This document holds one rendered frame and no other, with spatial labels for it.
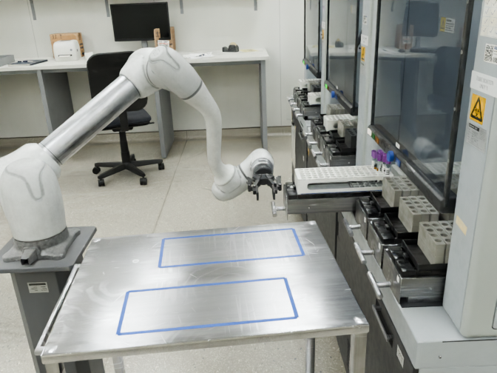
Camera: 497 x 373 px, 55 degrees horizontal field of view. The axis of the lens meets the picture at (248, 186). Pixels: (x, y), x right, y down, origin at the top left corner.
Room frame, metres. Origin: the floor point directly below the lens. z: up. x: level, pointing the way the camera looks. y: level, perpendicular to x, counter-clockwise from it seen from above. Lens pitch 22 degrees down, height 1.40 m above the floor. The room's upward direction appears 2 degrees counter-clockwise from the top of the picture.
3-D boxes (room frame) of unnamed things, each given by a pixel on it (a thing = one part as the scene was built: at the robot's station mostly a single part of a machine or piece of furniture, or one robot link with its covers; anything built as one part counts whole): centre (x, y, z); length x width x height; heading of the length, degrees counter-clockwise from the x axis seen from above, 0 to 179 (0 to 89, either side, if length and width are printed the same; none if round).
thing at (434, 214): (1.12, -0.46, 0.85); 0.12 x 0.02 x 0.06; 0
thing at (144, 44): (4.72, 0.93, 1.13); 0.54 x 0.18 x 0.46; 84
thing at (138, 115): (3.87, 1.01, 0.52); 0.64 x 0.60 x 1.05; 20
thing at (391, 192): (1.27, -0.41, 0.85); 0.12 x 0.02 x 0.06; 1
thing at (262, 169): (1.73, -0.06, 0.74); 0.09 x 0.08 x 0.07; 0
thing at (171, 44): (4.77, 0.73, 1.02); 0.22 x 0.17 x 0.24; 0
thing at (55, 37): (4.82, 1.68, 1.01); 0.26 x 0.13 x 0.22; 90
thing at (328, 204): (1.42, -0.44, 0.78); 0.73 x 0.14 x 0.09; 90
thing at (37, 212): (1.33, 0.65, 0.87); 0.18 x 0.16 x 0.22; 37
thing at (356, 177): (1.43, -0.30, 0.83); 0.30 x 0.10 x 0.06; 90
